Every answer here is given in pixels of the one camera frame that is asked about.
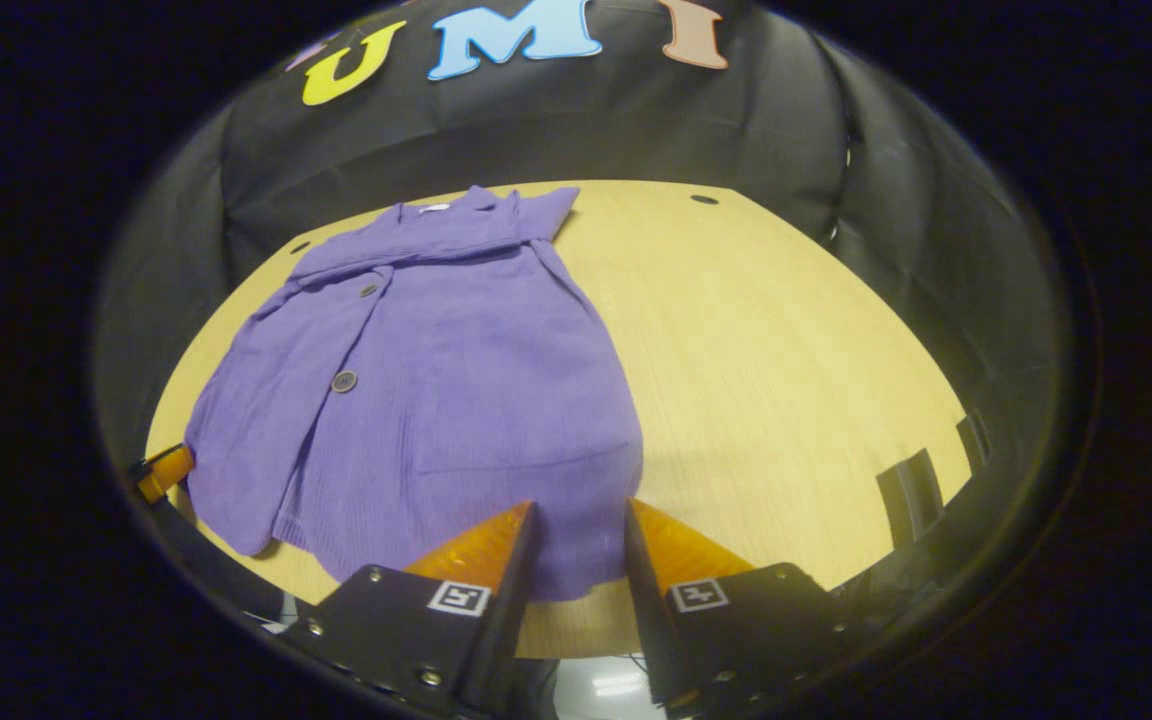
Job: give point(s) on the purple button shirt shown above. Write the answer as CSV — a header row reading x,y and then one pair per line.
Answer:
x,y
456,380

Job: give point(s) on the black backdrop cloth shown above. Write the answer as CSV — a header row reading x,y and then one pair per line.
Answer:
x,y
736,120

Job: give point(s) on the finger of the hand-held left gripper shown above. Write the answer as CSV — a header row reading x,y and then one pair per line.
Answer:
x,y
164,472

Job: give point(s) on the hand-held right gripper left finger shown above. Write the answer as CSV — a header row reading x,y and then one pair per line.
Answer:
x,y
508,610

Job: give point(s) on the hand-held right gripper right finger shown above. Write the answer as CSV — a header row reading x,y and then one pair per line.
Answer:
x,y
648,620

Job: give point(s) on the black table edge clamp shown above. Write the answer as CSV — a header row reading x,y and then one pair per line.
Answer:
x,y
911,500

